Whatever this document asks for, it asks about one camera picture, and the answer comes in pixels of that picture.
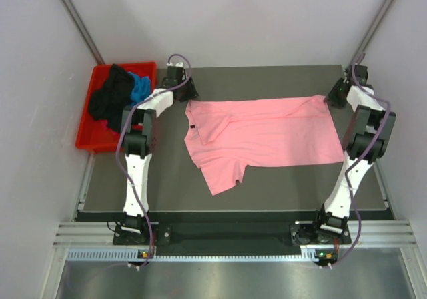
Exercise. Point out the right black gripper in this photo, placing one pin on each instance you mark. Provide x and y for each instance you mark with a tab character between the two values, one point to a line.
331	98

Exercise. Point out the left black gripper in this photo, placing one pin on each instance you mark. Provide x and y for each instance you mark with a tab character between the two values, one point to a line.
191	93

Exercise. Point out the pink t shirt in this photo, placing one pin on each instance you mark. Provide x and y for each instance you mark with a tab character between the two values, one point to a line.
224	137

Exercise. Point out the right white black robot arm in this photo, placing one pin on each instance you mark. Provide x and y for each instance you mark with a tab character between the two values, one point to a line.
365	141

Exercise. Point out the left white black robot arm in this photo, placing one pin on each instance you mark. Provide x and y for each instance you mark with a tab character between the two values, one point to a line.
136	139

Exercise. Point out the blue t shirt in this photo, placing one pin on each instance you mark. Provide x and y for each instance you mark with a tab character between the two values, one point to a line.
141	89

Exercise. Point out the black t shirt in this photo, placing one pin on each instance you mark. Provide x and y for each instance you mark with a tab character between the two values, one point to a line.
109	101

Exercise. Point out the magenta t shirt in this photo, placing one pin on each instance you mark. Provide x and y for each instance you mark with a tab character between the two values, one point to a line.
112	126

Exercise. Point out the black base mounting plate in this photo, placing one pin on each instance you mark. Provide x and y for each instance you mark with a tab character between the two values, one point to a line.
236	233

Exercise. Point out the left corner aluminium post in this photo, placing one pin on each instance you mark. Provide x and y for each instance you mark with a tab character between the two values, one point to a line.
82	30

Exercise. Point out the corner aluminium post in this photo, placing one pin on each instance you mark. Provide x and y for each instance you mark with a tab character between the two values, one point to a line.
379	15
82	30

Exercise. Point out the right corner aluminium post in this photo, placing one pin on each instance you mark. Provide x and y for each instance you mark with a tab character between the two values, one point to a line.
379	15

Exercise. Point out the aluminium frame rail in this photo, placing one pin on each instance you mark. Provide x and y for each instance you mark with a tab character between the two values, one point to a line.
374	234

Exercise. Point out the slotted cable duct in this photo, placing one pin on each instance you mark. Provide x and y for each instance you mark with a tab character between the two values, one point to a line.
137	255

